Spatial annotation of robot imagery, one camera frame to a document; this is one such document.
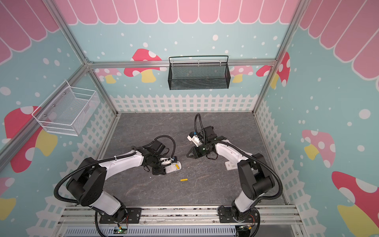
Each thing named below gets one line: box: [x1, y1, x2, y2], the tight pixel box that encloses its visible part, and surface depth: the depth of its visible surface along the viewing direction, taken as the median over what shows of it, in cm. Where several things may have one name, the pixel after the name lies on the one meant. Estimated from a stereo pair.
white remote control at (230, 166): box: [225, 160, 238, 171], surface depth 92 cm
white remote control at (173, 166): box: [164, 160, 183, 174], surface depth 91 cm
